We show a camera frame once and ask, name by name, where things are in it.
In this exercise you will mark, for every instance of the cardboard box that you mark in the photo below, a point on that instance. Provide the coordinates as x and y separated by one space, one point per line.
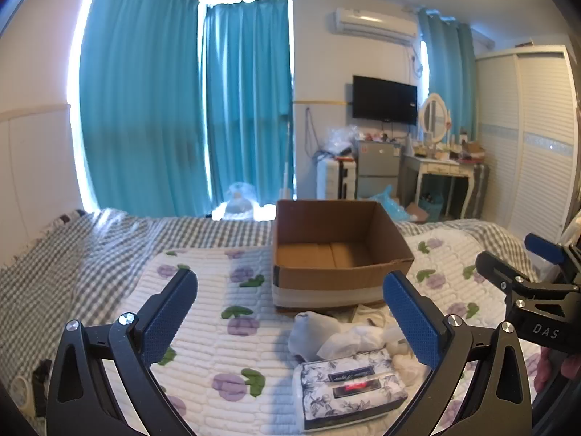
336 277

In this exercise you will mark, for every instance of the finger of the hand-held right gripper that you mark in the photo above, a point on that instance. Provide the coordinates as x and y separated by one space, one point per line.
544 249
499 275

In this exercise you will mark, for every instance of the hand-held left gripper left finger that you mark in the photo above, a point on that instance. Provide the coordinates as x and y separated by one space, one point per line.
168 322

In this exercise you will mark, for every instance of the small white sock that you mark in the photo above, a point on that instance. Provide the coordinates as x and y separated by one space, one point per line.
406 368

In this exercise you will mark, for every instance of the black wall television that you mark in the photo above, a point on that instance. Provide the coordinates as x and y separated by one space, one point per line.
383 99

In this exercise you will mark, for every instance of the white grey sock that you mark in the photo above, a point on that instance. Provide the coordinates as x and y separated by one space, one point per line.
313 334

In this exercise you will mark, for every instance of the narrow teal curtain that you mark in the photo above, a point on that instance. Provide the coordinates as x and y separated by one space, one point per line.
247 100

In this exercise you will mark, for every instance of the grey checked bedsheet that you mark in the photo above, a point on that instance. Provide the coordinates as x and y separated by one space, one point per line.
68 263

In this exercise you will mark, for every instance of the white dressing table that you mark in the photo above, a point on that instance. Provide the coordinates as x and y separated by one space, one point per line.
435 166

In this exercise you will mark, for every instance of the wide teal curtain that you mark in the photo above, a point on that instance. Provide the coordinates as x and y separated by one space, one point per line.
136 100

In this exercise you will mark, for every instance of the brown floor carton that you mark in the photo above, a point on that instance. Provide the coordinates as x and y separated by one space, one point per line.
415 212

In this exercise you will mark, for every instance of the person's right hand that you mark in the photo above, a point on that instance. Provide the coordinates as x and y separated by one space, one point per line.
565 369

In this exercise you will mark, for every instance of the white air conditioner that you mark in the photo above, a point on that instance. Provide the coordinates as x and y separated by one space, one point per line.
372 25

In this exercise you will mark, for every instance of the white slatted wardrobe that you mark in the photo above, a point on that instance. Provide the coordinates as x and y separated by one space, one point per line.
531 136

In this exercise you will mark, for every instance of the floral tissue pack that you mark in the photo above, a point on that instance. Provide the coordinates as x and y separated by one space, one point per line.
349 388

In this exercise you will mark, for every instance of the teal waste bin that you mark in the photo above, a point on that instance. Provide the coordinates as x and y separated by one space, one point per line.
432 209

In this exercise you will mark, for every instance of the clear water jug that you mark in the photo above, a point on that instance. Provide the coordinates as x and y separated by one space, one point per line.
239 204

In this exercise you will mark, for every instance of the short teal curtain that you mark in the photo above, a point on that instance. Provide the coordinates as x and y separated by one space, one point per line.
447 72

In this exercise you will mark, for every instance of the blue plastic bag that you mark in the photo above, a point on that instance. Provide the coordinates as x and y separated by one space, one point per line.
390 204

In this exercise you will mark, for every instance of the white floral quilted blanket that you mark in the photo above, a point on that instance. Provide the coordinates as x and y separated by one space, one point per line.
236 336

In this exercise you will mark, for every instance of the clear plastic bag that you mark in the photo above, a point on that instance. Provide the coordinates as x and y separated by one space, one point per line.
340 138

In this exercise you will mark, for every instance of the cream white cloth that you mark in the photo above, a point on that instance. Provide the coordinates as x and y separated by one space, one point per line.
358 338

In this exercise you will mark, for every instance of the white suitcase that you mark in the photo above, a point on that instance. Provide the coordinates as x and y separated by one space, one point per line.
329 179

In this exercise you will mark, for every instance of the white oval mirror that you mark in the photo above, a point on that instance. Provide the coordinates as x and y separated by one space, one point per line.
433 116

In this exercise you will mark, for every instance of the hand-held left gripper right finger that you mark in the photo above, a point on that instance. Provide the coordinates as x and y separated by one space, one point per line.
413 322

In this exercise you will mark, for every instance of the small grey fridge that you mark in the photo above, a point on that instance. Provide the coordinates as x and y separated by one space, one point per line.
376 168

